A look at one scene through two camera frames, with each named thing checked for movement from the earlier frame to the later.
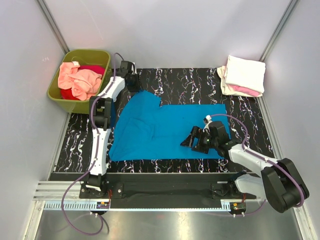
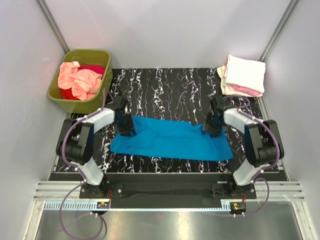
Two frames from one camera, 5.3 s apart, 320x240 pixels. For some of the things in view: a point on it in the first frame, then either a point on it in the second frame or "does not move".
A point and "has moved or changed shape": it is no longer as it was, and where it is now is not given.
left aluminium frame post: x=53 y=27 does not move
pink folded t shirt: x=246 y=90 does not move
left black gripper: x=138 y=87 to x=125 y=131
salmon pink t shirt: x=83 y=83 does not move
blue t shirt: x=144 y=129 has moved or changed shape
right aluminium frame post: x=278 y=30 does not move
